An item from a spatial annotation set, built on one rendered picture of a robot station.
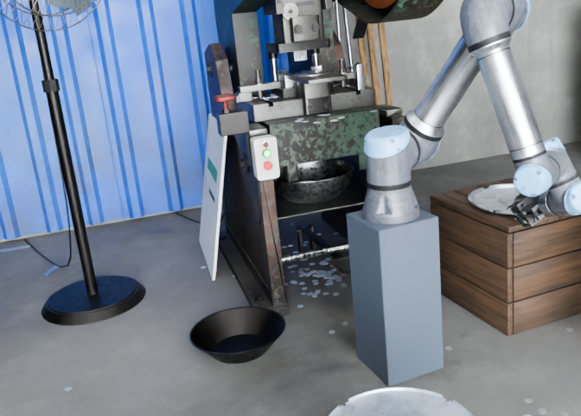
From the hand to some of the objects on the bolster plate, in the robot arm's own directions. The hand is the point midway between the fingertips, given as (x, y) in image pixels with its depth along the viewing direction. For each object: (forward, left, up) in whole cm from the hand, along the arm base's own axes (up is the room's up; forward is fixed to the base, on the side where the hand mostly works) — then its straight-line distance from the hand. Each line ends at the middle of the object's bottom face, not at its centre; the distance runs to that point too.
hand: (519, 204), depth 186 cm
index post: (+64, +14, +30) cm, 72 cm away
